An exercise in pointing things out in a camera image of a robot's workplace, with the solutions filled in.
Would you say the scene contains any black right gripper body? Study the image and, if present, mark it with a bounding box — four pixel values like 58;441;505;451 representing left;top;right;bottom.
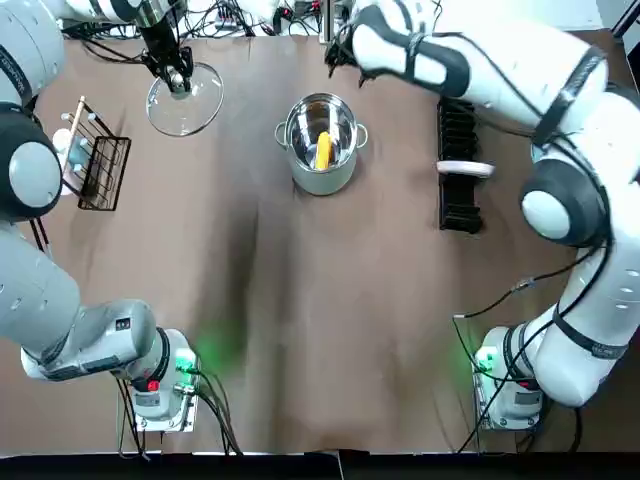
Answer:
325;28;358;70

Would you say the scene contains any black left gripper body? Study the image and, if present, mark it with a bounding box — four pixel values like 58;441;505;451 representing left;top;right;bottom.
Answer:
138;20;182;66

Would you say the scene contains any glass lid with chrome knob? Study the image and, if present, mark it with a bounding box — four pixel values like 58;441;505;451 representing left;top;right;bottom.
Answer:
145;62;225;137

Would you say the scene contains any yellow corn cob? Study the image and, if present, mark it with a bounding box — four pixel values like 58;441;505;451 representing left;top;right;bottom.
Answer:
315;131;333;170

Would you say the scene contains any white round plate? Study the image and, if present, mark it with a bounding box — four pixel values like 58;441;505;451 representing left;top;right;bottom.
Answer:
436;159;496;180

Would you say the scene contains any light blue cup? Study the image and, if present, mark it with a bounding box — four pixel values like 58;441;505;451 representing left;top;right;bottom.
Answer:
66;138;90;174

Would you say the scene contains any black slotted dish rack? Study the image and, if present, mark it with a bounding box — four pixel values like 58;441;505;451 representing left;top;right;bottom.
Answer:
437;97;485;234

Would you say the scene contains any aluminium frame post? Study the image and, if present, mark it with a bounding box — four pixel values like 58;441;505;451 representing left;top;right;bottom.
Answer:
319;0;335;44

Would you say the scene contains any black wire cup rack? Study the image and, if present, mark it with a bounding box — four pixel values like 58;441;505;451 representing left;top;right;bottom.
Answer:
58;95;132;211

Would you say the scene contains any steel pot with pale handles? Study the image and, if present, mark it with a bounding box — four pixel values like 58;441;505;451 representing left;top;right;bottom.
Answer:
274;92;369;197

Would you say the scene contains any black cable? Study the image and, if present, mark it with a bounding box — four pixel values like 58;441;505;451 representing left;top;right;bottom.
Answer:
197;367;244;456
452;259;609;321

